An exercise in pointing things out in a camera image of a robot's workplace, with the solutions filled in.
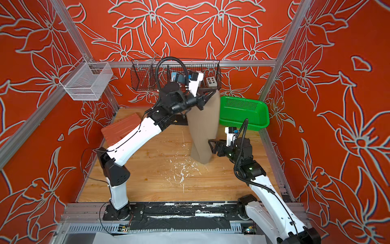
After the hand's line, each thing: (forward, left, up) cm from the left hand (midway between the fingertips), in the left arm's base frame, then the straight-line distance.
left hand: (215, 88), depth 60 cm
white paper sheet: (-47, +13, -50) cm, 70 cm away
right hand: (-8, 0, -26) cm, 27 cm away
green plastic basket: (+34, -20, -46) cm, 61 cm away
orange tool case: (+7, +62, -43) cm, 76 cm away
